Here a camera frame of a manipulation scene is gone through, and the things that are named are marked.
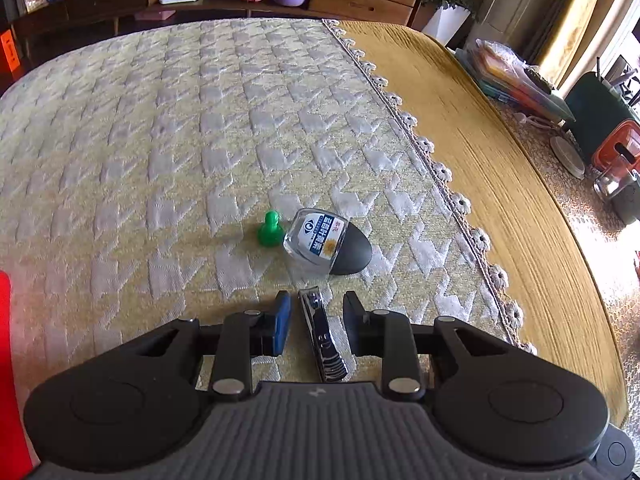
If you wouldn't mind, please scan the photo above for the silver nail clipper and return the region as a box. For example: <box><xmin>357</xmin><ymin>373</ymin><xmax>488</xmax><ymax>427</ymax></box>
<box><xmin>298</xmin><ymin>287</ymin><xmax>347</xmax><ymax>382</ymax></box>

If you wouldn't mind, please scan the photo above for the green pawn piece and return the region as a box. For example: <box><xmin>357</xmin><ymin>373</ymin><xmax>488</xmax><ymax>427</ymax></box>
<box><xmin>257</xmin><ymin>210</ymin><xmax>284</xmax><ymax>247</ymax></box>

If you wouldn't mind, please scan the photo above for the quilted cream yellow mat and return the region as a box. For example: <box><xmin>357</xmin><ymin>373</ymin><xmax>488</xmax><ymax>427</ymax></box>
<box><xmin>1</xmin><ymin>18</ymin><xmax>524</xmax><ymax>394</ymax></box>

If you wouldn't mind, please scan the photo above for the mustard yellow table runner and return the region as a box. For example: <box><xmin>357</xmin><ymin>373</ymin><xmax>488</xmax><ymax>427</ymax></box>
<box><xmin>341</xmin><ymin>21</ymin><xmax>631</xmax><ymax>424</ymax></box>

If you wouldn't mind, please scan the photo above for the stack of folders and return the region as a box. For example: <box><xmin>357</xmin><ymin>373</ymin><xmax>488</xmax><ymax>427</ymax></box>
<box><xmin>454</xmin><ymin>39</ymin><xmax>575</xmax><ymax>124</ymax></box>

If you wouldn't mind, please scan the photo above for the red tin box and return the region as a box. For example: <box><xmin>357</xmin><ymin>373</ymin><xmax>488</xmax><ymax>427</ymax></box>
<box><xmin>0</xmin><ymin>272</ymin><xmax>32</xmax><ymax>480</ymax></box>

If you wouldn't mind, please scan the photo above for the green orange storage box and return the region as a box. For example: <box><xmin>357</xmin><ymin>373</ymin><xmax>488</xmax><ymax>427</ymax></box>
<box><xmin>565</xmin><ymin>72</ymin><xmax>639</xmax><ymax>169</ymax></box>

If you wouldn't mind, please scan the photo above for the long wooden tv cabinet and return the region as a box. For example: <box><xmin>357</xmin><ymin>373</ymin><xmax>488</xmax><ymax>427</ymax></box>
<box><xmin>10</xmin><ymin>0</ymin><xmax>421</xmax><ymax>44</ymax></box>

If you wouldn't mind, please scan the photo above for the orange gift box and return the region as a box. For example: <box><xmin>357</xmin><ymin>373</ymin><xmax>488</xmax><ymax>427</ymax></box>
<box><xmin>0</xmin><ymin>29</ymin><xmax>21</xmax><ymax>74</ymax></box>

